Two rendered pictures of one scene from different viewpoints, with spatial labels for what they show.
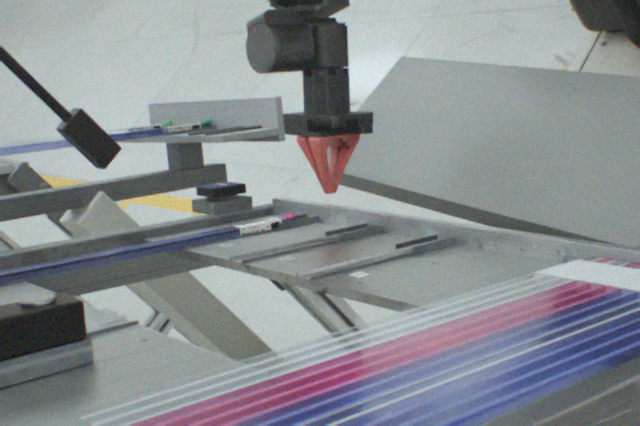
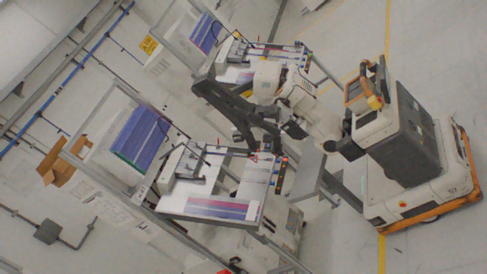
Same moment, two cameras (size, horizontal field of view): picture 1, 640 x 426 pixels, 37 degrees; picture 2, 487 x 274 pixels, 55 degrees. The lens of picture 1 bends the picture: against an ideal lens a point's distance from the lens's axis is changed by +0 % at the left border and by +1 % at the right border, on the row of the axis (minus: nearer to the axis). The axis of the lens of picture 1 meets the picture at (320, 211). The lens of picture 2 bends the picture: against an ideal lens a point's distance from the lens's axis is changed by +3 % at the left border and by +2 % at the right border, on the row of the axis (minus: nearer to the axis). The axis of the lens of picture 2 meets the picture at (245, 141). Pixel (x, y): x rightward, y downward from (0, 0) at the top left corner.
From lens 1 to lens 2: 2.87 m
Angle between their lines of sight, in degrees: 59
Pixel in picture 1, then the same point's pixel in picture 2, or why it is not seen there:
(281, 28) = (265, 138)
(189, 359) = (208, 188)
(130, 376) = (202, 187)
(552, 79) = (319, 161)
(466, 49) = (457, 82)
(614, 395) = (214, 220)
